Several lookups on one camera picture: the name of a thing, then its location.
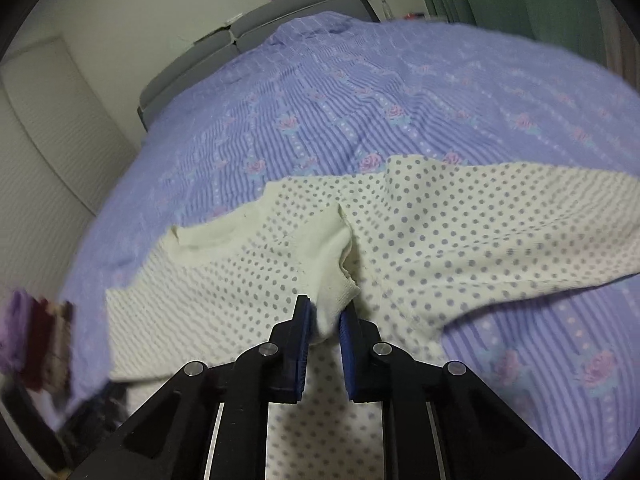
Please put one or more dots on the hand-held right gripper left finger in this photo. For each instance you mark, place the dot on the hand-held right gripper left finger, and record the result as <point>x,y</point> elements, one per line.
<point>300,342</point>

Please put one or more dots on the grey padded headboard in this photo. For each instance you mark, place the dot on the grey padded headboard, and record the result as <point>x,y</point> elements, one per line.
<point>300,10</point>

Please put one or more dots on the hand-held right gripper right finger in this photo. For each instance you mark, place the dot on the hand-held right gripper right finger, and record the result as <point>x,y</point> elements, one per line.
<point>347,355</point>

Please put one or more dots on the maroon folded cloth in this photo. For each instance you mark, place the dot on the maroon folded cloth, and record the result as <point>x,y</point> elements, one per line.
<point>37,345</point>

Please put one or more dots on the purple folded cloth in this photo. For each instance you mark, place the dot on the purple folded cloth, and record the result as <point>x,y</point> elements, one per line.
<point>14,330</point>

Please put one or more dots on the purple floral striped bedsheet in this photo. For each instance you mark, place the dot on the purple floral striped bedsheet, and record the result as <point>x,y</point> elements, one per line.
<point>350,85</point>

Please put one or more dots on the cream polka dot small garment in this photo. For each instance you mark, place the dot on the cream polka dot small garment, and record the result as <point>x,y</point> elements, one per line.
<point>425,240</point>

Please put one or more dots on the white panelled wardrobe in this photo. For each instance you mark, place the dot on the white panelled wardrobe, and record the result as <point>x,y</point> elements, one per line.
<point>40,135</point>

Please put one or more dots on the beige patterned folded cloth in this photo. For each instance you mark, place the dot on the beige patterned folded cloth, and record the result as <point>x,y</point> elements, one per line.
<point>61,345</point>

